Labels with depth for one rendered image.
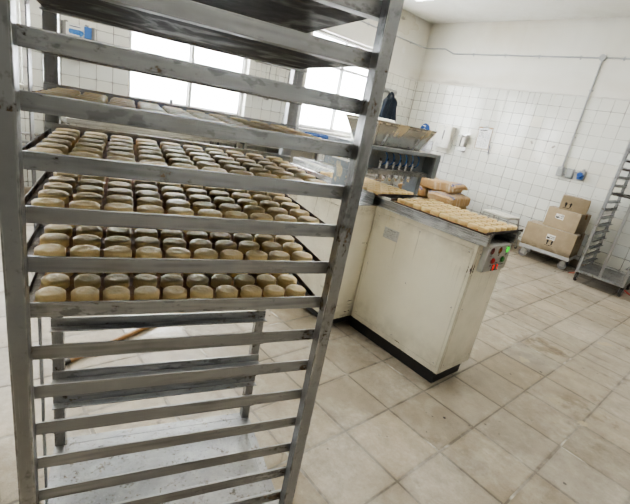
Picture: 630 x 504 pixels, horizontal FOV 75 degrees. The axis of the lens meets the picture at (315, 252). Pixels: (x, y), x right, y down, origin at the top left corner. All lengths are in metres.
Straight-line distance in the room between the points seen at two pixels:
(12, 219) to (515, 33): 6.81
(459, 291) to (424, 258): 0.26
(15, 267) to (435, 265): 1.88
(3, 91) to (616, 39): 6.37
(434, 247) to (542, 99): 4.67
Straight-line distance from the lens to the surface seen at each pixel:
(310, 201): 2.66
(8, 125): 0.77
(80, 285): 0.97
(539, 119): 6.66
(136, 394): 1.55
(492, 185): 6.80
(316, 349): 1.02
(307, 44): 0.84
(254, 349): 1.53
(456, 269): 2.20
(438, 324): 2.31
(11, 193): 0.79
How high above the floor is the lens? 1.30
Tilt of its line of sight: 19 degrees down
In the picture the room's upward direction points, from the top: 11 degrees clockwise
